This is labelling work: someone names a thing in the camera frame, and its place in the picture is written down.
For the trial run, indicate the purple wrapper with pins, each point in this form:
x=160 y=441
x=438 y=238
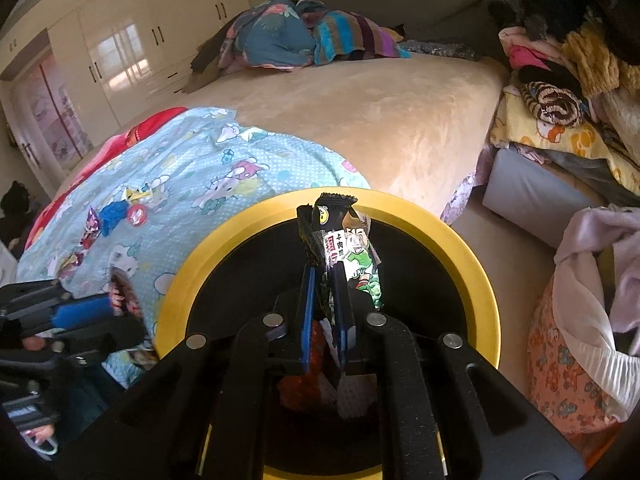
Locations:
x=91 y=227

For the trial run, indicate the pink garment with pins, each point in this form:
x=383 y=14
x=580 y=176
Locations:
x=525 y=55

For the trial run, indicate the black green cartoon snack wrapper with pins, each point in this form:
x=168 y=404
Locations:
x=350 y=245

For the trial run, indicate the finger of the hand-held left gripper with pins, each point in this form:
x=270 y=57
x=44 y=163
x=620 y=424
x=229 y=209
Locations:
x=100 y=335
x=82 y=310

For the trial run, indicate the grey patterned cloth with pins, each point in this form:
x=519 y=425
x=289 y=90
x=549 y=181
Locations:
x=440 y=50

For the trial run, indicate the brown snack wrapper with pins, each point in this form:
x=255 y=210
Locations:
x=125 y=295

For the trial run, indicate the blue floral quilt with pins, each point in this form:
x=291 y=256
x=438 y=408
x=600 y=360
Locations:
x=270 y=35

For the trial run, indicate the black bin with yellow rim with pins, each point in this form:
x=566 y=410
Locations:
x=425 y=230

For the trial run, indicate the white door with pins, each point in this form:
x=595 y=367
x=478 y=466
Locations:
x=27 y=145

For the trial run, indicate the pink cartoon door curtain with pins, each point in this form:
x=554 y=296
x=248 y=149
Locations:
x=55 y=110

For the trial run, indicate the red round candy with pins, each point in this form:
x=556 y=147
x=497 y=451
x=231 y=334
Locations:
x=137 y=215

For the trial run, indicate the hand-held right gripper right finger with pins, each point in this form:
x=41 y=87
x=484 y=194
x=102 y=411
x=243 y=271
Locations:
x=341 y=310

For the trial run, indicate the cream glossy wardrobe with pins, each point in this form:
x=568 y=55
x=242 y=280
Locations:
x=140 y=35

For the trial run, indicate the black plush toy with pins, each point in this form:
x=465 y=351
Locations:
x=17 y=215

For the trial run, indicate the person's left hand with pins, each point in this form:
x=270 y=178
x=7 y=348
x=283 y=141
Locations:
x=37 y=432

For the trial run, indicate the light pink cloth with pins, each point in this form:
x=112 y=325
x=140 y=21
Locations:
x=595 y=285

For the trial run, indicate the blue cartoon cat blanket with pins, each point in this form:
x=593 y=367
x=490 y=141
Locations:
x=210 y=170

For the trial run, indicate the yellow knit garment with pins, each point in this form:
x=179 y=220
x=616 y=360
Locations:
x=600 y=60

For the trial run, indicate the grey headboard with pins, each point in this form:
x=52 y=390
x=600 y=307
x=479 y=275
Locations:
x=425 y=5

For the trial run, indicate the orange red wrapper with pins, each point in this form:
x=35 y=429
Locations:
x=300 y=390

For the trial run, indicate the yellow cartoon blanket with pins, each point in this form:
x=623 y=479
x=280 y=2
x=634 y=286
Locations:
x=565 y=140

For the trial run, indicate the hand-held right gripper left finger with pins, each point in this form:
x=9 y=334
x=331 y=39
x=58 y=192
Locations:
x=308 y=310

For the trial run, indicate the striped colourful towel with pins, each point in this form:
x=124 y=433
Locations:
x=350 y=35

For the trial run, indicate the blue wrapper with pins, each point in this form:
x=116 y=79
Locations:
x=116 y=216

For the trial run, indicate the red patterned blanket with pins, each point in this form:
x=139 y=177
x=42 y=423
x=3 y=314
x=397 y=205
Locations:
x=140 y=135

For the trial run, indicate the beige bed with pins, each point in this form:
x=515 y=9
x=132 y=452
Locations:
x=390 y=120

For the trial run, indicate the brown striped knit garment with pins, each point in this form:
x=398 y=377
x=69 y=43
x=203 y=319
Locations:
x=552 y=102

